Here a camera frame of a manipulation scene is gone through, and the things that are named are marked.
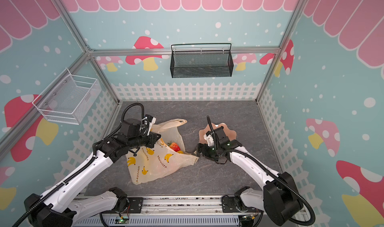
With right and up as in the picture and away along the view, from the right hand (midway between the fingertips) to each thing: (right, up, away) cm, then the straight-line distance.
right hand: (198, 154), depth 80 cm
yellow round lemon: (-11, -1, +9) cm, 14 cm away
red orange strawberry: (-14, +2, +11) cm, 18 cm away
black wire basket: (+2, +54, +14) cm, 56 cm away
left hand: (-20, +9, -4) cm, 22 cm away
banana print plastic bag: (-26, -5, +1) cm, 27 cm away
